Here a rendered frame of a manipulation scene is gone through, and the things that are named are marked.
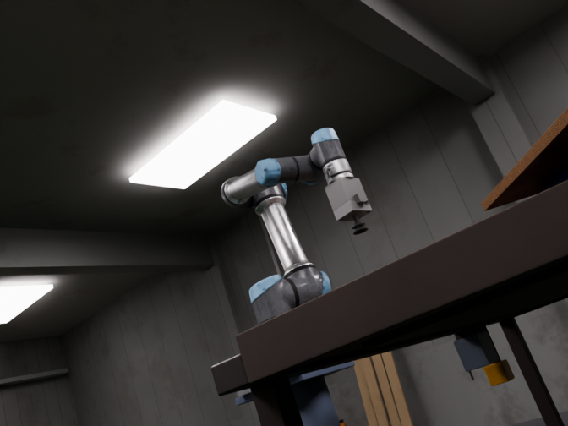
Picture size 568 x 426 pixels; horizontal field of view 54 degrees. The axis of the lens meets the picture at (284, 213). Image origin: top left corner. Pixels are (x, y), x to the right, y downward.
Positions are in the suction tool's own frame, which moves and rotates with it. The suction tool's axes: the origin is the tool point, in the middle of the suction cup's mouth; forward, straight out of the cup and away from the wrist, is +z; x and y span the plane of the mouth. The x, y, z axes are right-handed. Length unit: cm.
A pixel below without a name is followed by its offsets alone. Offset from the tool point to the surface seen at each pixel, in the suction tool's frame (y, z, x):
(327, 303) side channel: -47, 24, -22
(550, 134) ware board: -34, 14, -63
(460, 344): 79, 33, 34
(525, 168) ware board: -27, 15, -55
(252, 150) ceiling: 210, -192, 234
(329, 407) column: 2, 40, 35
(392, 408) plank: 293, 55, 253
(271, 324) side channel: -50, 23, -10
